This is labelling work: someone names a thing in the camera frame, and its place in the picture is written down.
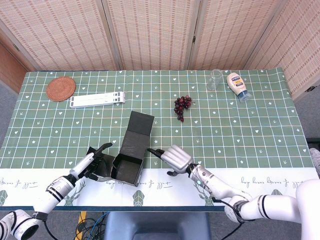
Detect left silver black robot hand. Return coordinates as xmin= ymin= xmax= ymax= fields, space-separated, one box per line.
xmin=69 ymin=142 xmax=113 ymax=182

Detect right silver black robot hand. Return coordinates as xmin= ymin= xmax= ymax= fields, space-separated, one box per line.
xmin=146 ymin=144 xmax=194 ymax=176

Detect black cardboard box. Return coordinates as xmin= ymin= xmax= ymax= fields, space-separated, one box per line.
xmin=86 ymin=110 xmax=155 ymax=188

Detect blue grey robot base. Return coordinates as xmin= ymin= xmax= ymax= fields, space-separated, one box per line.
xmin=103 ymin=211 xmax=212 ymax=240

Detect white folding stand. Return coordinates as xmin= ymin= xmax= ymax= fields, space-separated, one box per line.
xmin=69 ymin=91 xmax=126 ymax=109

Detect yellow floor strip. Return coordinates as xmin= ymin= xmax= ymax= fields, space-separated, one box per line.
xmin=77 ymin=211 xmax=88 ymax=226

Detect dark red grape bunch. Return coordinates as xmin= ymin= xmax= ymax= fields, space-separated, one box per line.
xmin=173 ymin=95 xmax=193 ymax=123

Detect green checked deer tablecloth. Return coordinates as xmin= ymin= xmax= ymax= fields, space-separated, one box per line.
xmin=0 ymin=67 xmax=317 ymax=208

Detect round woven brown coaster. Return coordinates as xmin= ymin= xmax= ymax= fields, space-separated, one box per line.
xmin=45 ymin=76 xmax=77 ymax=102

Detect clear empty jar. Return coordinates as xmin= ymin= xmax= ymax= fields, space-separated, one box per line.
xmin=205 ymin=69 xmax=223 ymax=91

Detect mayonnaise squeeze bottle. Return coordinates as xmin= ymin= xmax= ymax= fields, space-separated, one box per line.
xmin=226 ymin=71 xmax=252 ymax=103

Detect brown wooden door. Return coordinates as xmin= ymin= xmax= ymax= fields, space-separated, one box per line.
xmin=0 ymin=42 xmax=36 ymax=93

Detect woven folding screen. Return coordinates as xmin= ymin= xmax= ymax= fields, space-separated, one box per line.
xmin=0 ymin=0 xmax=320 ymax=101

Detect grey fabric object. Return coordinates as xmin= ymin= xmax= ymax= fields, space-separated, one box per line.
xmin=309 ymin=147 xmax=320 ymax=180

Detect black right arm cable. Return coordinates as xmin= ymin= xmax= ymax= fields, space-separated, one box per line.
xmin=211 ymin=196 xmax=245 ymax=240

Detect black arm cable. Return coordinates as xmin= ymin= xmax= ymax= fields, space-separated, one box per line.
xmin=42 ymin=220 xmax=60 ymax=240
xmin=211 ymin=196 xmax=245 ymax=240

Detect tangled floor cables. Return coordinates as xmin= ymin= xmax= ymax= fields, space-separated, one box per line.
xmin=76 ymin=211 xmax=111 ymax=240

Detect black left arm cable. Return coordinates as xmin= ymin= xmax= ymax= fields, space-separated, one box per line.
xmin=42 ymin=220 xmax=60 ymax=240

